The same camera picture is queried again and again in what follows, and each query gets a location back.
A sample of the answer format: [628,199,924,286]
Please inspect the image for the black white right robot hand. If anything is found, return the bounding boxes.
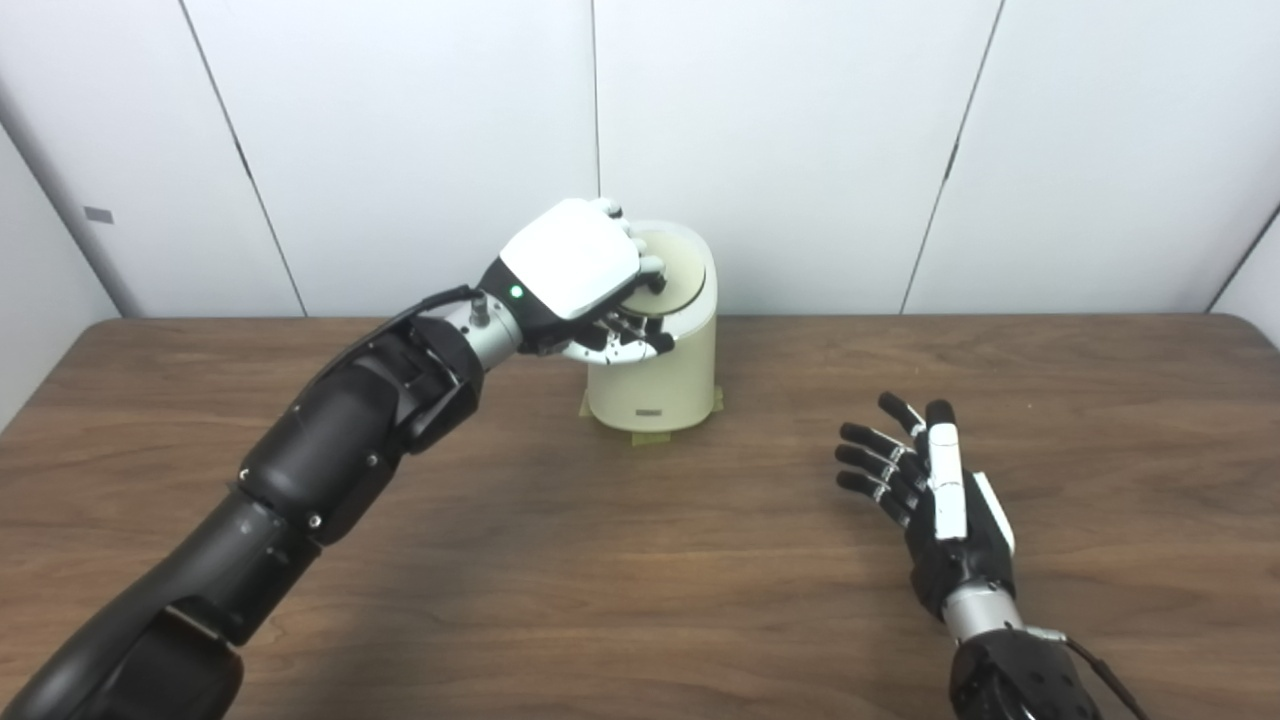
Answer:
[835,392,1017,619]

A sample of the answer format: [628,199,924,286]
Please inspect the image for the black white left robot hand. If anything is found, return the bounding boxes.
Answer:
[478,197,677,366]

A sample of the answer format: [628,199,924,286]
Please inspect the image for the cream round bin lid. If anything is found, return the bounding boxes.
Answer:
[625,228,707,316]

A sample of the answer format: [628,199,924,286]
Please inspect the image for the cream-colored round bin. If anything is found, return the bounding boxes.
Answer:
[583,220,719,434]

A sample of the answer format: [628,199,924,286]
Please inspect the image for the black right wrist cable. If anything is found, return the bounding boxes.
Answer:
[1025,627,1151,720]

